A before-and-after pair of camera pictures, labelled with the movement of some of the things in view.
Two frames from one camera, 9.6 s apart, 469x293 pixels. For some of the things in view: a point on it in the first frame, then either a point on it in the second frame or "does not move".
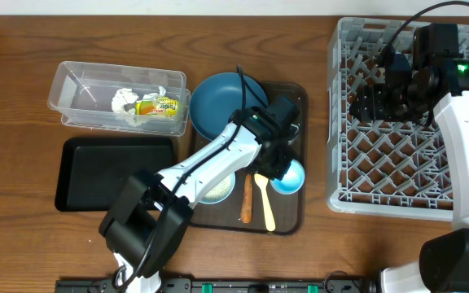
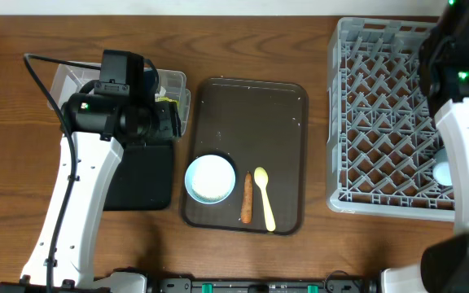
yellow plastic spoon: [262, 180] does not move
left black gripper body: [278, 163] → [154, 122]
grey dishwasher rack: [387, 168] does not move
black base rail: [225, 286] does not move
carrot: [247, 199] does not move
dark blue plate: [216, 99] → [149, 78]
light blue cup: [291, 181] → [441, 169]
